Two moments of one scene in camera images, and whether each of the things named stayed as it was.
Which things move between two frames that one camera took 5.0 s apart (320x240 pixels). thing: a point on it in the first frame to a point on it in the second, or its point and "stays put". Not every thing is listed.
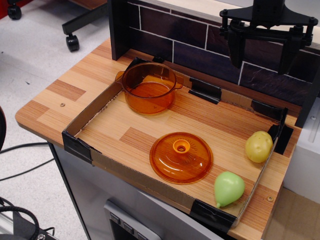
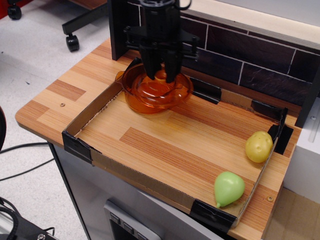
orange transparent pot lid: (181, 158) to (158, 92)
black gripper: (267, 20) to (162, 30)
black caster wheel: (72, 42) stays put
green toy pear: (229, 187) stays put
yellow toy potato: (258, 146) stays put
